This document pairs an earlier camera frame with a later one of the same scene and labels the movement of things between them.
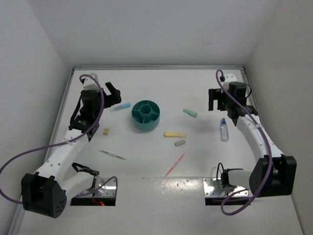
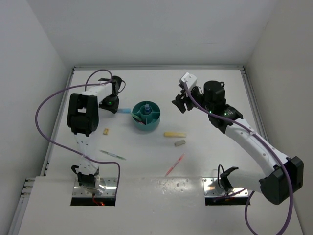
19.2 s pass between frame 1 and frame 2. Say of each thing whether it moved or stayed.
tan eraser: stayed
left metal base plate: stayed
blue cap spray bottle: moved
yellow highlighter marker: stayed
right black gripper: moved
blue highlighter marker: moved
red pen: stayed
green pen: stayed
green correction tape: moved
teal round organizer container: stayed
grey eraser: stayed
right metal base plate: stayed
